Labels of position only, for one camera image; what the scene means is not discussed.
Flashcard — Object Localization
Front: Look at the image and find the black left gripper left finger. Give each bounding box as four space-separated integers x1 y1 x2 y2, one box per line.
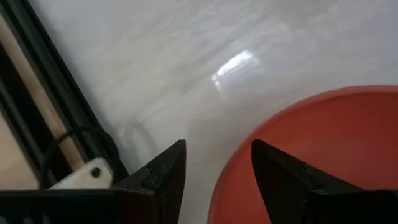
113 139 187 224

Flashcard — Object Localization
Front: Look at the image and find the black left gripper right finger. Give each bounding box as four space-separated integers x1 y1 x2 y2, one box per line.
251 139 398 224

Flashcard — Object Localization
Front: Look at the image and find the red plastic bowl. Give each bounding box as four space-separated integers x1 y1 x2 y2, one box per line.
206 85 398 224

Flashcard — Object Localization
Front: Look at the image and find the light wooden strip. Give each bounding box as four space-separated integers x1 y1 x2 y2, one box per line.
0 14 85 172

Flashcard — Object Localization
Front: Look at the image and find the white bracket with screw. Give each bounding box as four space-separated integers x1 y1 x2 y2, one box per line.
48 157 114 190

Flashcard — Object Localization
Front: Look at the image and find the black cable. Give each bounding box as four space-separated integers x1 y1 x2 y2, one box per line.
39 125 121 189

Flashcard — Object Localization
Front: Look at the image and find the black table frame rail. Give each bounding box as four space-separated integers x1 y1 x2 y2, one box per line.
0 0 130 190

